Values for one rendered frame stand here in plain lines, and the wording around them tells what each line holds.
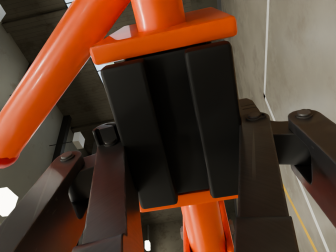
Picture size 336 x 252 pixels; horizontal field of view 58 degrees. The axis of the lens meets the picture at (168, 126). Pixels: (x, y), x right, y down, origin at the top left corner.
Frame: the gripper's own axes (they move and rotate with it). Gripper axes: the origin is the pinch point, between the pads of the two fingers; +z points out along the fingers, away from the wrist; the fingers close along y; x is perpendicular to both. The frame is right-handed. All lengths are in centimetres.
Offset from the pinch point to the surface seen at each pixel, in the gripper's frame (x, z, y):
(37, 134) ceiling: -320, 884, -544
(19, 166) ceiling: -352, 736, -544
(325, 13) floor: -35, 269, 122
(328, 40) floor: -57, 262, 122
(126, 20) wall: -34, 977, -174
